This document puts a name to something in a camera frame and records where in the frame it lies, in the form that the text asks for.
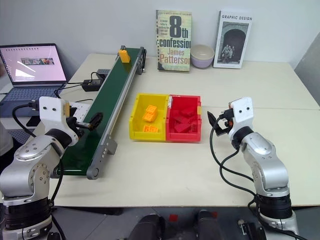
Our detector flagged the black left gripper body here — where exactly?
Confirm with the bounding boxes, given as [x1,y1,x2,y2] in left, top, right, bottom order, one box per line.
[65,115,85,138]

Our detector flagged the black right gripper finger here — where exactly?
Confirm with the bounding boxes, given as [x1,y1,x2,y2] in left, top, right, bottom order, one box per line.
[207,111,218,129]
[214,126,229,137]

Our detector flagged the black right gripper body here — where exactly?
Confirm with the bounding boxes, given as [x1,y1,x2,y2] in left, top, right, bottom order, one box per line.
[216,108,235,133]

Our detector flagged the green conveyor belt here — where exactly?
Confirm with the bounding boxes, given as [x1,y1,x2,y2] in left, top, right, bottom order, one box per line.
[55,45,147,180]

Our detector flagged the black power adapter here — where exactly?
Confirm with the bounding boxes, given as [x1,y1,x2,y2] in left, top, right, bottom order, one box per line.
[82,78,105,92]

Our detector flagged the red plastic bin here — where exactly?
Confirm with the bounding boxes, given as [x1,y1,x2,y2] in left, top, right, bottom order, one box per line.
[165,94,203,144]

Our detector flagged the yellow plastic bin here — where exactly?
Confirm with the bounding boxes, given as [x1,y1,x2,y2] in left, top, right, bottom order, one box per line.
[128,93,169,143]

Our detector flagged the yellow building block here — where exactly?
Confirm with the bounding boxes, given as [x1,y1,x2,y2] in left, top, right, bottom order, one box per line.
[118,49,131,64]
[145,104,159,115]
[142,124,161,134]
[141,111,157,124]

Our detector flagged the grey perforated board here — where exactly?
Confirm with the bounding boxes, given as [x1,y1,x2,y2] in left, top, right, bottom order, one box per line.
[6,128,36,146]

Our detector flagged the lilac ceramic bowl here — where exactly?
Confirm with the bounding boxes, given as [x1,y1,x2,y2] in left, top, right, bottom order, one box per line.
[190,44,216,70]

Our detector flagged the open blue laptop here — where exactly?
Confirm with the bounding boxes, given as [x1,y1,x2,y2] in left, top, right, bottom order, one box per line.
[0,43,69,118]

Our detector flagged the graphic design white book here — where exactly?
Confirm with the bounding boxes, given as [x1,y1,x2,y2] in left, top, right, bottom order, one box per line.
[212,10,253,69]

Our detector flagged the dark rounded shape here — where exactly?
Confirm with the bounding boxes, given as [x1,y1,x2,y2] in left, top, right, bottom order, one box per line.
[196,209,220,240]
[128,214,166,240]

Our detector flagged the grey leaning panel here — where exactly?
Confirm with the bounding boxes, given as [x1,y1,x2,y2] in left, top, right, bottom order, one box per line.
[294,30,320,111]

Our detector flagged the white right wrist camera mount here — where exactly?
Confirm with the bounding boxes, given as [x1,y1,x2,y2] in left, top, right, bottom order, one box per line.
[228,97,254,133]

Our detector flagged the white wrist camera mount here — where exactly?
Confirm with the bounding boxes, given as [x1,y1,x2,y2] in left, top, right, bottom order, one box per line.
[39,96,81,146]
[228,97,254,133]

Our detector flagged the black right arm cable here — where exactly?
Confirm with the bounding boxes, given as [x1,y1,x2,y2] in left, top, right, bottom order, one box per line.
[209,113,263,226]

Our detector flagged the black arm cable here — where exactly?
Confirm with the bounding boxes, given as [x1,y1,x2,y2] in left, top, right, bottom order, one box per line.
[209,113,263,226]
[11,101,65,240]

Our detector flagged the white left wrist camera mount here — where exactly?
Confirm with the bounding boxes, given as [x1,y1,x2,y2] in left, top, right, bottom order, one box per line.
[39,96,81,146]

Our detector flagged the black adapter cable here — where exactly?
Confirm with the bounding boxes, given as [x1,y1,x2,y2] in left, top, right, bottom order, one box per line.
[53,71,106,101]

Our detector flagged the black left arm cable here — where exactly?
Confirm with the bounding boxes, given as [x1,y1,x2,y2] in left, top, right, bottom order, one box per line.
[11,101,65,240]

